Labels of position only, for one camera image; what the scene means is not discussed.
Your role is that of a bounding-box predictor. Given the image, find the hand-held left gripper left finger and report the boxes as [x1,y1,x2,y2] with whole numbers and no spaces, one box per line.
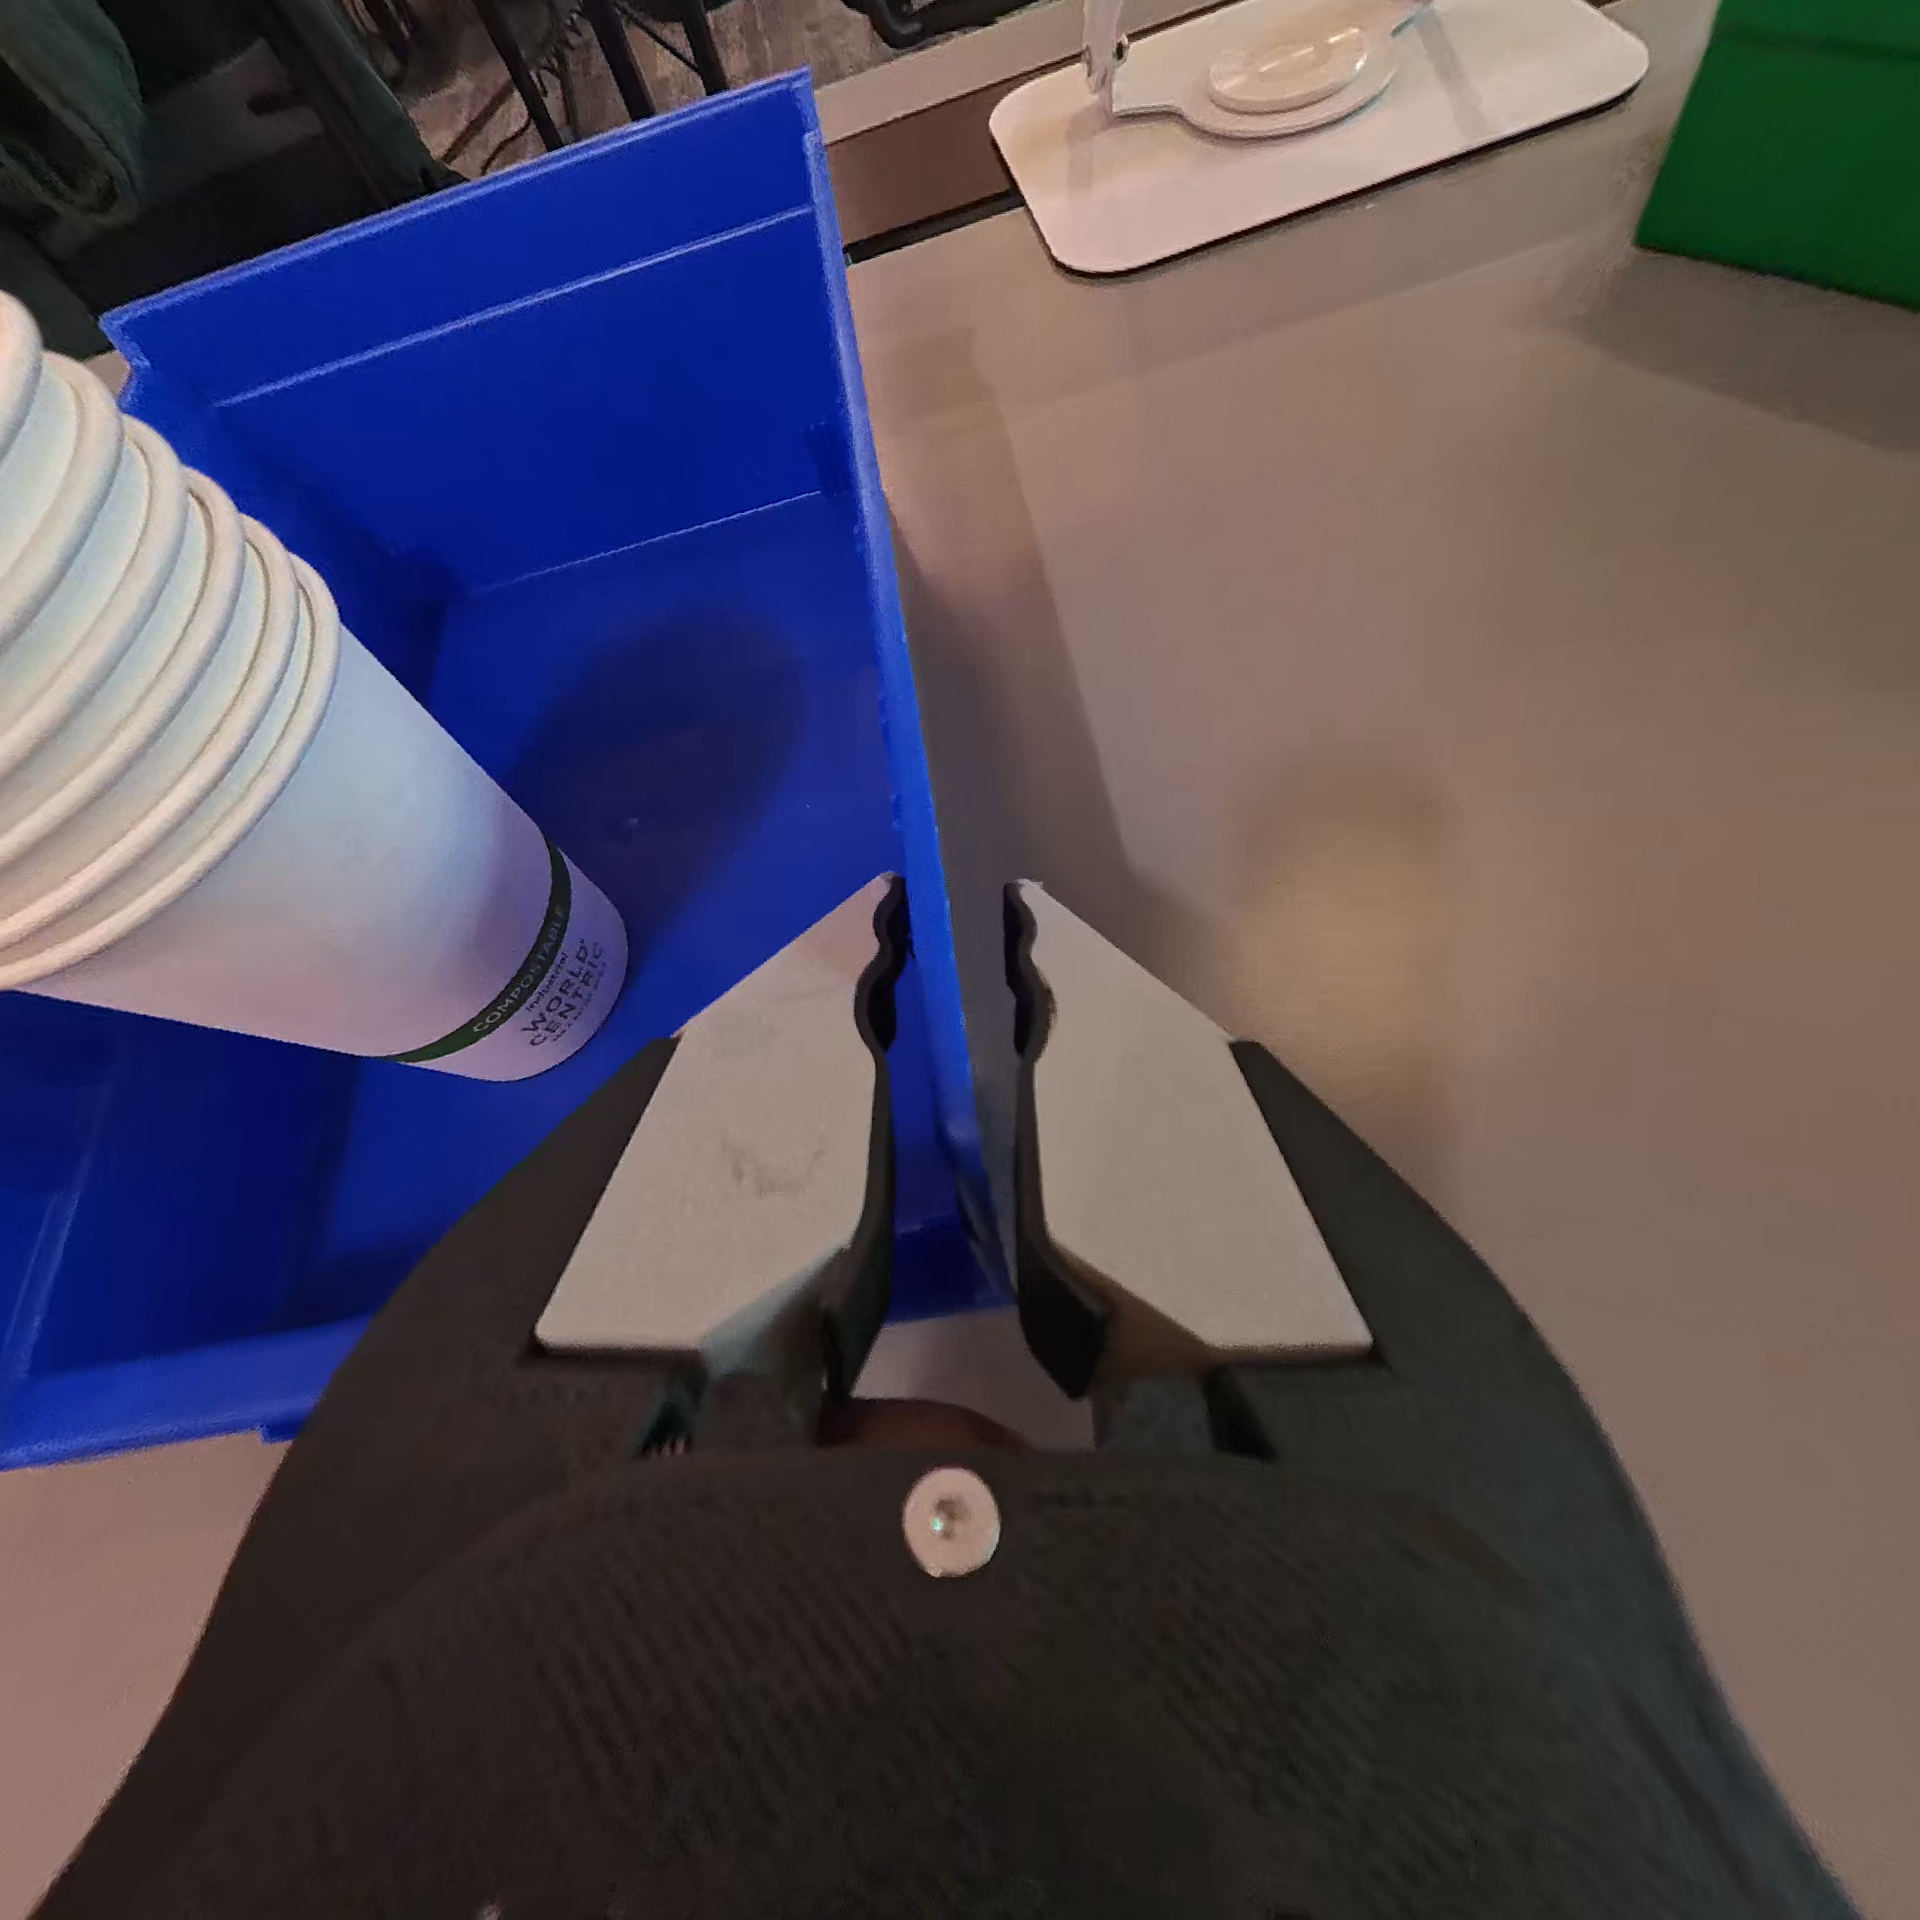
[533,874,916,1408]

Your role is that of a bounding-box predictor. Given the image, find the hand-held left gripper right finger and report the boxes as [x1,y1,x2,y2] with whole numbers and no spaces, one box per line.
[1001,880,1377,1402]

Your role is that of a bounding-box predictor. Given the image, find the stack of nested paper cups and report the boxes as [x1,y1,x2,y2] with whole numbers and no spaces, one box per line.
[0,288,634,1087]

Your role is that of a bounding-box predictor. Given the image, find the blue plastic bin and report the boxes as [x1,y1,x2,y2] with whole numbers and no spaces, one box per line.
[0,72,1022,1472]

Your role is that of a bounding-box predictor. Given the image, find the green plastic bin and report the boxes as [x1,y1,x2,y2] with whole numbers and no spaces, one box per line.
[1635,0,1920,319]

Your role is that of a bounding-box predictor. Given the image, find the dark green chair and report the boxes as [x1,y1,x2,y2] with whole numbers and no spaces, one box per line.
[0,0,406,361]

